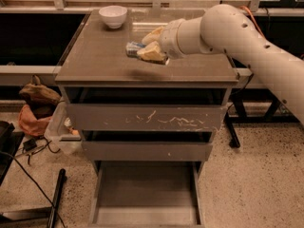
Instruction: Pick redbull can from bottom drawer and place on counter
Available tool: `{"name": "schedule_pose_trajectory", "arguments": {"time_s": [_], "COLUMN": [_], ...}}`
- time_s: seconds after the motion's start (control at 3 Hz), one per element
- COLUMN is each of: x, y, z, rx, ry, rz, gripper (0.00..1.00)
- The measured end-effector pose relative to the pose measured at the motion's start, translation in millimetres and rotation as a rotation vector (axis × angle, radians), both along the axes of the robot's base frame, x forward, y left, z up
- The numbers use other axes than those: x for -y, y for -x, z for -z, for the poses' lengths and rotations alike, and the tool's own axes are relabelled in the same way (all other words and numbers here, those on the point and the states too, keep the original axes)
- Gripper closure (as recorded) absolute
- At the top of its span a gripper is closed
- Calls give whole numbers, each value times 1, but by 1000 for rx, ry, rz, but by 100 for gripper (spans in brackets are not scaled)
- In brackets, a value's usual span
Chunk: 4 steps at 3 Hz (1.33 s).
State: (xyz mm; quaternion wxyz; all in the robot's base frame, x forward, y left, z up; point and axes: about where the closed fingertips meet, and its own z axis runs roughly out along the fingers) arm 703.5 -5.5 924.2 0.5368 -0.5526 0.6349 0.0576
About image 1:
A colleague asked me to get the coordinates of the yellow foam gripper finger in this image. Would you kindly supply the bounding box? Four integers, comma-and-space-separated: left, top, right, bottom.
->
137, 41, 167, 65
142, 27, 163, 45

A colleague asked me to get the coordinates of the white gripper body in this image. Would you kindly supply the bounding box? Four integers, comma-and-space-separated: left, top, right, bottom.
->
159, 19, 184, 59

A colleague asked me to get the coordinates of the silver redbull can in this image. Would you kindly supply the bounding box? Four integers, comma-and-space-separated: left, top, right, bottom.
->
125, 42, 145, 58

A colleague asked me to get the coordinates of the grey drawer cabinet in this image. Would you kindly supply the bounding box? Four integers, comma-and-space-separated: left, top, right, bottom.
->
54, 9, 239, 176

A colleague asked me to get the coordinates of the grey top drawer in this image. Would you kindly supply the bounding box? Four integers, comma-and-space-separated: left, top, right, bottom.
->
65, 86, 229, 132

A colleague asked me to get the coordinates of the grey middle drawer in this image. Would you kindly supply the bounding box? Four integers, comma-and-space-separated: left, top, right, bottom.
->
82, 131, 213, 162

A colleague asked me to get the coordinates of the grey open bottom drawer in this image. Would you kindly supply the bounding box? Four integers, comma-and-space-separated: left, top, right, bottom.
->
87, 161, 205, 228

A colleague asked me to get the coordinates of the white ceramic bowl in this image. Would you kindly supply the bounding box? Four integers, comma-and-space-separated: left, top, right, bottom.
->
99, 6, 127, 29

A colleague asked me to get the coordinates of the brown cloth bag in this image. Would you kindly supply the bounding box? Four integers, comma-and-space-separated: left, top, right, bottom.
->
19, 75, 61, 119

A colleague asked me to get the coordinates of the clear plastic container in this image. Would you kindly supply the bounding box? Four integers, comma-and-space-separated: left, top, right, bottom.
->
44, 102, 81, 155

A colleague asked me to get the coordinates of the orange cloth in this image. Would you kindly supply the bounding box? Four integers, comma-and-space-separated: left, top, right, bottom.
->
18, 104, 51, 137

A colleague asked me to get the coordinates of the black power adapter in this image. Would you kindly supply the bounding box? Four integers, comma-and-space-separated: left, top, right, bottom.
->
23, 139, 37, 151

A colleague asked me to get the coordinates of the black equipment at left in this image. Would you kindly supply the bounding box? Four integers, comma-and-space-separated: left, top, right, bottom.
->
0, 121, 25, 185

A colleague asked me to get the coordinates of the black metal bar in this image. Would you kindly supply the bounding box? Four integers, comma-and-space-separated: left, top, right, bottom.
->
47, 168, 67, 228

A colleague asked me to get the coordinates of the orange cable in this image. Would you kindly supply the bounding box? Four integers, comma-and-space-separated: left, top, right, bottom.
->
238, 5, 265, 38

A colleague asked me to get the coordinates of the black table leg frame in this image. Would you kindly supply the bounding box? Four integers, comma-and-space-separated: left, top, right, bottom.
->
224, 89, 298, 148

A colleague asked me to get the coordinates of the black floor cable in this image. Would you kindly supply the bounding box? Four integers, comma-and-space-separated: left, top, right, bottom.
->
0, 150, 67, 228

